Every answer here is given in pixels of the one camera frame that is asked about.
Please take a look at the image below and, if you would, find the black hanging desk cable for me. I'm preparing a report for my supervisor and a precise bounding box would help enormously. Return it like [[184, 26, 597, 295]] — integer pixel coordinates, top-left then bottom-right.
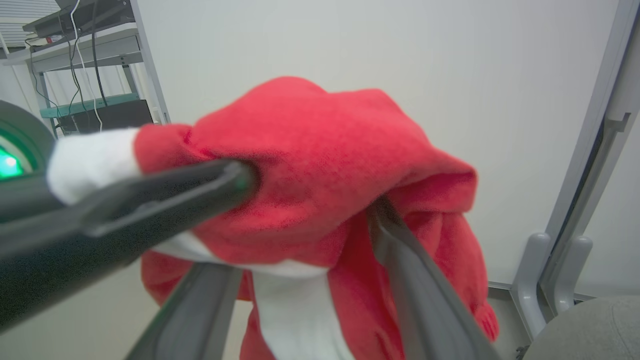
[[91, 0, 109, 107]]

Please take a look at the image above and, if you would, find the grey partition foot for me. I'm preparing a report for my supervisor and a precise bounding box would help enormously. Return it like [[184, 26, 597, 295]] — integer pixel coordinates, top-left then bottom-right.
[[552, 236, 594, 316], [510, 232, 552, 342]]

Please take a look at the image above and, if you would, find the grey fabric sofa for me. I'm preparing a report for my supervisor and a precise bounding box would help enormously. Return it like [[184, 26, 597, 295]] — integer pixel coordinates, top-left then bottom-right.
[[520, 295, 640, 360]]

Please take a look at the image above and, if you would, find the black box under desk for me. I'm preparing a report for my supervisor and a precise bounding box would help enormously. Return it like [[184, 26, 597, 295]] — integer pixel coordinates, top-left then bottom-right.
[[56, 100, 154, 136]]

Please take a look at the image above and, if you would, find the white hanging desk cable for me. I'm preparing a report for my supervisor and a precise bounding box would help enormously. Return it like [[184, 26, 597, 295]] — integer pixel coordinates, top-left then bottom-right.
[[69, 0, 104, 133]]

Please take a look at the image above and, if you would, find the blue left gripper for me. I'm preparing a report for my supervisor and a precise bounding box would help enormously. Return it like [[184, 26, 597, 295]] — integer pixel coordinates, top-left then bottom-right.
[[0, 100, 258, 332]]

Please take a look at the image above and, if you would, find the red Bulls jersey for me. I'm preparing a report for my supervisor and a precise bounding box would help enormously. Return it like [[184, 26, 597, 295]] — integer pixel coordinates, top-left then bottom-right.
[[47, 76, 501, 360]]

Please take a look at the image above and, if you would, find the narrow white partition panel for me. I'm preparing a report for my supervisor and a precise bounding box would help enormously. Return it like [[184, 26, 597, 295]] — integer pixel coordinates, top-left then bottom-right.
[[542, 0, 640, 303]]

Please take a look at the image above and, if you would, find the teal desk shelf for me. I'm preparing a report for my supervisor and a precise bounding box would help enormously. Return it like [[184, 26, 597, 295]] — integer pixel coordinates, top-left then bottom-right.
[[40, 92, 141, 120]]

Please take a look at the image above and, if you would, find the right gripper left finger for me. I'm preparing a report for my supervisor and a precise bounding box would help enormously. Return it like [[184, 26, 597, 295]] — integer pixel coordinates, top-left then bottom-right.
[[125, 262, 244, 360]]

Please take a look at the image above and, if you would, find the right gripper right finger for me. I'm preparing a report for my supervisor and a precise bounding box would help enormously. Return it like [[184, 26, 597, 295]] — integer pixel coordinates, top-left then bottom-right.
[[367, 197, 502, 360]]

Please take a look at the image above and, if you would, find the large white partition panel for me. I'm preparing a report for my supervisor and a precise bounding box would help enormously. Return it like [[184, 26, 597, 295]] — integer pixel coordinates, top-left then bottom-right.
[[129, 0, 628, 292]]

